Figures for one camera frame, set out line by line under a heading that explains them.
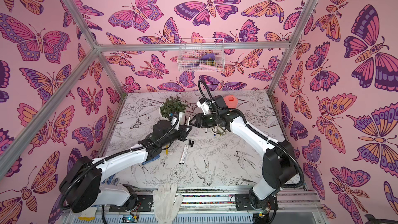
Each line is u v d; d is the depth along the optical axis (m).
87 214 0.71
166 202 0.74
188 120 0.80
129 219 0.72
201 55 0.96
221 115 0.63
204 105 0.75
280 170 0.44
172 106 0.90
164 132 0.64
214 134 0.97
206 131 0.99
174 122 0.72
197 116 0.73
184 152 0.90
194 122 0.79
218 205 0.73
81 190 0.42
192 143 0.94
